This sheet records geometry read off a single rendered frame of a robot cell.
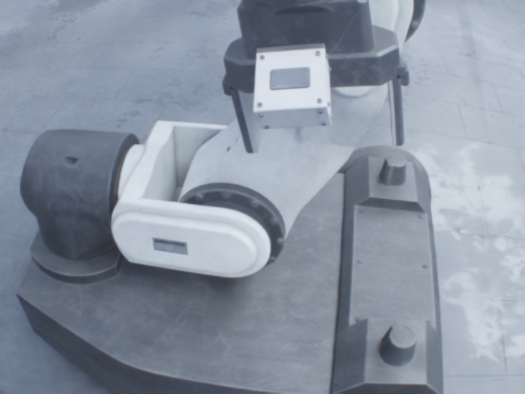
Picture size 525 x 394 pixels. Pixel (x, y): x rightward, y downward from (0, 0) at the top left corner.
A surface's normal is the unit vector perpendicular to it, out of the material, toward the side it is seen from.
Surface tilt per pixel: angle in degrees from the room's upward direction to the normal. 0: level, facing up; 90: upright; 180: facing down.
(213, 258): 90
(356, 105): 115
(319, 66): 32
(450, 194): 0
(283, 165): 90
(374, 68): 90
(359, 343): 45
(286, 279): 0
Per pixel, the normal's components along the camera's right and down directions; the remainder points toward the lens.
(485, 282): 0.05, -0.77
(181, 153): -0.11, 0.63
